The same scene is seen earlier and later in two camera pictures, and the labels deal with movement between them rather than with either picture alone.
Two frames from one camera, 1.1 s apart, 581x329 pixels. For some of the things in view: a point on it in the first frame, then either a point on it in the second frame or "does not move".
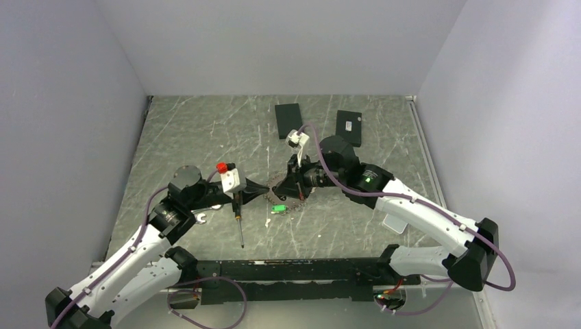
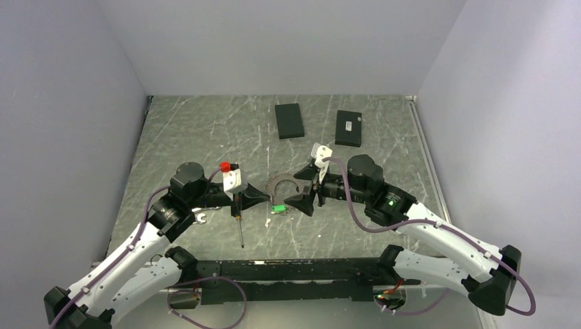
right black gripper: [294, 186] to [304, 203]
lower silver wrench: [199, 218] does not move
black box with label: [349, 126] does not move
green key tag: [279, 208] does not move
